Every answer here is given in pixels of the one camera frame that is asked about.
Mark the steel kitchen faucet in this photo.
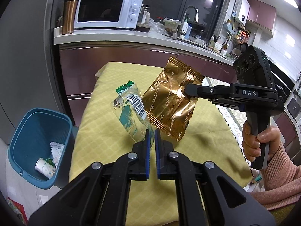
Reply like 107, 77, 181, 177
174, 6, 199, 39

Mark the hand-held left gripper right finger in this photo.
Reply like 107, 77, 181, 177
154, 129, 275, 226

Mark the white tissue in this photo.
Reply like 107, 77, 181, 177
50, 141, 65, 165

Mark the white soap bottle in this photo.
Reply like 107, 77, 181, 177
180, 18, 189, 38

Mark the white water heater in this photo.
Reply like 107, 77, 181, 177
232, 0, 250, 26

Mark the clear plastic bag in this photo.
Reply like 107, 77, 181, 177
150, 20, 165, 33

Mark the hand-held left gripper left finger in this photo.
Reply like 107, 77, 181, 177
28, 129, 151, 226

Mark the kitchen counter with maroon cabinets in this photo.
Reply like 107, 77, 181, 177
54, 25, 301, 151

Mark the white microwave oven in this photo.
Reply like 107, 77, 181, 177
74, 0, 144, 31

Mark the copper thermos mug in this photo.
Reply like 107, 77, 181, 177
62, 0, 80, 34

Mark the gold snack wrapper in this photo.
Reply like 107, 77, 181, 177
141, 56, 204, 138

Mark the beige dash-patterned tablecloth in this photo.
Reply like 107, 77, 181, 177
201, 76, 264, 189

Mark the person's right forearm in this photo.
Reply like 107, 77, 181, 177
249, 141, 301, 211

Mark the grey refrigerator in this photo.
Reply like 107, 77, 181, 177
0, 0, 73, 151

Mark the yellow checked tablecloth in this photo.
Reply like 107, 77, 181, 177
68, 61, 253, 219

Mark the light blue wall rack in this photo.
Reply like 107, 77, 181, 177
226, 20, 237, 34

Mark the person's right hand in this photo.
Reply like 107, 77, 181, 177
242, 120, 281, 164

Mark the black stove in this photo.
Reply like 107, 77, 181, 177
266, 59, 301, 123

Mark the colourful printed bag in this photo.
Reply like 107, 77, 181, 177
6, 196, 27, 225

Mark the plastic-covered food container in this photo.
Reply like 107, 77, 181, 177
163, 18, 181, 34

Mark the blue trash bin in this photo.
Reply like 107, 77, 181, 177
8, 108, 73, 190

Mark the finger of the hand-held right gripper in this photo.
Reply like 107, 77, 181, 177
185, 84, 234, 99
209, 97, 245, 111

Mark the blue-dotted paper cup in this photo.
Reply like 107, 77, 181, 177
35, 158, 57, 179

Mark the maroon wall cabinet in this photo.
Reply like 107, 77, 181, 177
246, 0, 277, 37

